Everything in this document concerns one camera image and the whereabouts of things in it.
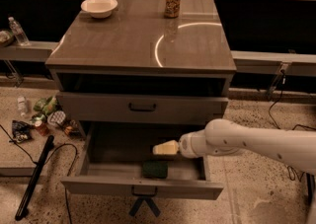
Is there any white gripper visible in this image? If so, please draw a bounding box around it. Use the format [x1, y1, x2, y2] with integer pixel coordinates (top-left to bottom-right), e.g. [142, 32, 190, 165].
[153, 130, 212, 159]

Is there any green and yellow sponge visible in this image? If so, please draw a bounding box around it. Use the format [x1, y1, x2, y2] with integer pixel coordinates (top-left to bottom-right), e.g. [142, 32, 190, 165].
[142, 161, 168, 179]

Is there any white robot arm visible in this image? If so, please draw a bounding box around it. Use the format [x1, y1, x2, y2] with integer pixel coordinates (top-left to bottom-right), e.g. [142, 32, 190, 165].
[153, 118, 316, 176]

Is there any grey drawer cabinet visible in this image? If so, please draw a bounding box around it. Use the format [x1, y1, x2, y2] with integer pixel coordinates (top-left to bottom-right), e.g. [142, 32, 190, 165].
[45, 0, 238, 201]

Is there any white checkered cup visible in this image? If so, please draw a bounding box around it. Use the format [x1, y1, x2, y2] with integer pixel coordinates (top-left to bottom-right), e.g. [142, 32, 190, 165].
[47, 111, 66, 127]

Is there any black stand leg left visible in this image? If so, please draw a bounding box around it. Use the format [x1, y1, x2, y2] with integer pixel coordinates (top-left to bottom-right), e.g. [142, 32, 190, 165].
[15, 135, 54, 221]

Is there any black stand leg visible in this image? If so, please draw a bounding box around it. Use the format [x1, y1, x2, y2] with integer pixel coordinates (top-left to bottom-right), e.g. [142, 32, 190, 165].
[15, 135, 54, 221]
[306, 174, 316, 204]

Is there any green snack bag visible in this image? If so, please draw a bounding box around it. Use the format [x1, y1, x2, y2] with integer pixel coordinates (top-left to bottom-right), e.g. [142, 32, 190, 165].
[34, 96, 59, 116]

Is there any red soda can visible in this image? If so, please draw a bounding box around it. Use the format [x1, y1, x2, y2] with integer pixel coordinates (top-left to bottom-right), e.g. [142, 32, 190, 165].
[35, 120, 49, 136]

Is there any patterned drink can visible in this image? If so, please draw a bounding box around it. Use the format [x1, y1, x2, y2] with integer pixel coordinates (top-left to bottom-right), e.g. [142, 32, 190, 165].
[165, 0, 181, 18]

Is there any black stand leg right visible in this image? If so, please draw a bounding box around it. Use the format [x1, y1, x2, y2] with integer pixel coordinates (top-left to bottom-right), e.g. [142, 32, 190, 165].
[306, 174, 316, 204]

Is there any dark blue chip bag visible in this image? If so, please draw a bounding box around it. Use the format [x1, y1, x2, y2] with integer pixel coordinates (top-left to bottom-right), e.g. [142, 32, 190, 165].
[12, 120, 32, 143]

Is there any white bowl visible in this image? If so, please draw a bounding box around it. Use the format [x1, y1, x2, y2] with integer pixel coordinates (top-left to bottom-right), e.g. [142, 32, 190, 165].
[81, 0, 118, 19]

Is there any small plastic bottle on floor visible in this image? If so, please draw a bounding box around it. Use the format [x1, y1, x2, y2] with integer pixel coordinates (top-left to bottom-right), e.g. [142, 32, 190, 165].
[17, 96, 29, 116]

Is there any clear plastic water bottle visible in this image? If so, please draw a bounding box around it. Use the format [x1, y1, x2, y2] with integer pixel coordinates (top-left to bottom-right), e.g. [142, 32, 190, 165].
[8, 17, 30, 46]

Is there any bowl on left ledge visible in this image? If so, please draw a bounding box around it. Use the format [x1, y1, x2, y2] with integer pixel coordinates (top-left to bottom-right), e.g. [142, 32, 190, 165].
[0, 30, 15, 47]

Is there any black cable left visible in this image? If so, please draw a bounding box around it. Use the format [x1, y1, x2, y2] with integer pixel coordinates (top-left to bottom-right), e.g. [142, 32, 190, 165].
[0, 123, 80, 224]

